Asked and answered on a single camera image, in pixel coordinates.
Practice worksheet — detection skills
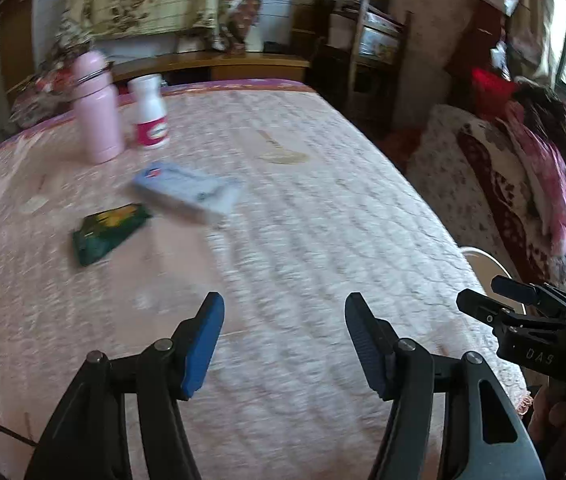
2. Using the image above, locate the small white bottle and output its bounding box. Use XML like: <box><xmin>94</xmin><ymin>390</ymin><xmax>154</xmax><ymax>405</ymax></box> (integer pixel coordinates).
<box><xmin>128</xmin><ymin>74</ymin><xmax>170</xmax><ymax>150</ymax></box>

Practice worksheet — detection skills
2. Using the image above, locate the person's right hand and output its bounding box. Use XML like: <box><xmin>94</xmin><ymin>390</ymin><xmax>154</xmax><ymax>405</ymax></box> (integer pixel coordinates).
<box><xmin>528</xmin><ymin>382</ymin><xmax>566</xmax><ymax>441</ymax></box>

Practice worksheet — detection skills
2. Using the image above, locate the round beige bin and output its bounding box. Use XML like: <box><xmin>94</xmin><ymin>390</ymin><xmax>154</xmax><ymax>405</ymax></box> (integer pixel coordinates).
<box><xmin>460</xmin><ymin>246</ymin><xmax>526</xmax><ymax>313</ymax></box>

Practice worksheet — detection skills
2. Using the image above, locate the dark wooden shelf rack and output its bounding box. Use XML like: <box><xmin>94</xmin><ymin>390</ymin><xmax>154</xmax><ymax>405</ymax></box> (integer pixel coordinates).
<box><xmin>308</xmin><ymin>0</ymin><xmax>414</xmax><ymax>126</ymax></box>

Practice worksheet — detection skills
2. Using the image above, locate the beige scrap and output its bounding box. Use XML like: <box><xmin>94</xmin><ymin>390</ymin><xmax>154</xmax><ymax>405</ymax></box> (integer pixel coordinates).
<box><xmin>258</xmin><ymin>130</ymin><xmax>309</xmax><ymax>167</ymax></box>

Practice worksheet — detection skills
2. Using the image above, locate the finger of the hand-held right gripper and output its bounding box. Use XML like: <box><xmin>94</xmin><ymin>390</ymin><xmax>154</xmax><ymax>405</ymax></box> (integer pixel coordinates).
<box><xmin>456</xmin><ymin>289</ymin><xmax>566</xmax><ymax>332</ymax></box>
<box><xmin>490</xmin><ymin>275</ymin><xmax>566</xmax><ymax>312</ymax></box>

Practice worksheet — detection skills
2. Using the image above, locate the dark brown garment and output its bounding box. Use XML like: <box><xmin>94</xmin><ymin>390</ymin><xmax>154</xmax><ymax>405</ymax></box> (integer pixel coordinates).
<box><xmin>513</xmin><ymin>82</ymin><xmax>566</xmax><ymax>161</ymax></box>

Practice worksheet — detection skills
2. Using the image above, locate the brown patterned cloth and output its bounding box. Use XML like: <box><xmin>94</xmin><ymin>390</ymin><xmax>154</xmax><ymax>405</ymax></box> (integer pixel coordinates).
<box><xmin>223</xmin><ymin>0</ymin><xmax>262</xmax><ymax>53</ymax></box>

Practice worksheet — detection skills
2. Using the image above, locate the floral covered sofa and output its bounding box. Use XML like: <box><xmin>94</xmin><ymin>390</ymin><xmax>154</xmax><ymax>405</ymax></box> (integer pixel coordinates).
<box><xmin>405</xmin><ymin>105</ymin><xmax>566</xmax><ymax>311</ymax></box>

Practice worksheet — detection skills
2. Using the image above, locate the white printed box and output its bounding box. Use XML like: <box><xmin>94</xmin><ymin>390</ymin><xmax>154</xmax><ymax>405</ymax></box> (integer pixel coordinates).
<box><xmin>358</xmin><ymin>25</ymin><xmax>397</xmax><ymax>63</ymax></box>

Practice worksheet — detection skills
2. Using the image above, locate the pink floral garment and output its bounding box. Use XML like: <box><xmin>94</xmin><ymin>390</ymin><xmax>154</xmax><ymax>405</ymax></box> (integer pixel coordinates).
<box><xmin>506</xmin><ymin>100</ymin><xmax>566</xmax><ymax>256</ymax></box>

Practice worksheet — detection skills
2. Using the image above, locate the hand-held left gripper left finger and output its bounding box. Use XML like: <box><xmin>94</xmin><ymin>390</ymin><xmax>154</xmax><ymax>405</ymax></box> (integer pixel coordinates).
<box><xmin>23</xmin><ymin>291</ymin><xmax>226</xmax><ymax>480</ymax></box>

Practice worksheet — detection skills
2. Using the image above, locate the blue and white packet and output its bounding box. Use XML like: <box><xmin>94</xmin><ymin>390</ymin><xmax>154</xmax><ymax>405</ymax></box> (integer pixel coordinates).
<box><xmin>132</xmin><ymin>161</ymin><xmax>241</xmax><ymax>226</ymax></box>

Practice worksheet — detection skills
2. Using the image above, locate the thin black cable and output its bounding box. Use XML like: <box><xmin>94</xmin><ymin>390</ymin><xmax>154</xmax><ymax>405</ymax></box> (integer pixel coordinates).
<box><xmin>0</xmin><ymin>421</ymin><xmax>38</xmax><ymax>447</ymax></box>

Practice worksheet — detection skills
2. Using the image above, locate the dark floral cloth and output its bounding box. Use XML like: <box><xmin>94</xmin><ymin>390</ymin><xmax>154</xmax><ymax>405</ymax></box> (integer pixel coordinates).
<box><xmin>10</xmin><ymin>15</ymin><xmax>114</xmax><ymax>131</ymax></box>

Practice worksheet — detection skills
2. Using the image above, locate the green packet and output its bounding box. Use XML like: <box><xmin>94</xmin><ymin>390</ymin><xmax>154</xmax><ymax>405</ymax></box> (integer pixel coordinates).
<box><xmin>73</xmin><ymin>203</ymin><xmax>154</xmax><ymax>267</ymax></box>

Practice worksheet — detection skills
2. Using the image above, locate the wooden bed frame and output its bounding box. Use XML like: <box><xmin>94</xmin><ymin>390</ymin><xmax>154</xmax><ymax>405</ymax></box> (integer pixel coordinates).
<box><xmin>108</xmin><ymin>50</ymin><xmax>311</xmax><ymax>86</ymax></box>

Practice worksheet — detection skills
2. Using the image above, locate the pink bottle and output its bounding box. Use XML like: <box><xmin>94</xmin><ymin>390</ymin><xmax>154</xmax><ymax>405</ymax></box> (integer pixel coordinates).
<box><xmin>72</xmin><ymin>51</ymin><xmax>126</xmax><ymax>165</ymax></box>

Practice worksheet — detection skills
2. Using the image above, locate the beige curtain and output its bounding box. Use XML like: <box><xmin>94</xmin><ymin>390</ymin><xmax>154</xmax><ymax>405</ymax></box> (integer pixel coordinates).
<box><xmin>508</xmin><ymin>0</ymin><xmax>566</xmax><ymax>71</ymax></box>

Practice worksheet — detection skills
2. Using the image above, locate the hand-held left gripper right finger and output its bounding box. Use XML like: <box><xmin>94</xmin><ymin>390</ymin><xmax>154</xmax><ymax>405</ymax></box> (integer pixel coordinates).
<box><xmin>344</xmin><ymin>292</ymin><xmax>546</xmax><ymax>480</ymax></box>

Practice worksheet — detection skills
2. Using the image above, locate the red cloth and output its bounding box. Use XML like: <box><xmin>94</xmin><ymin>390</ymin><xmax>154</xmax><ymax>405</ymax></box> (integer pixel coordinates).
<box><xmin>470</xmin><ymin>67</ymin><xmax>519</xmax><ymax>106</ymax></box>

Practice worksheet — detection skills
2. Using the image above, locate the cream floral blanket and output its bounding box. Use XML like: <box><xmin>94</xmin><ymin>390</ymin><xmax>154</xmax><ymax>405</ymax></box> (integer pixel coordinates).
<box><xmin>60</xmin><ymin>0</ymin><xmax>244</xmax><ymax>53</ymax></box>

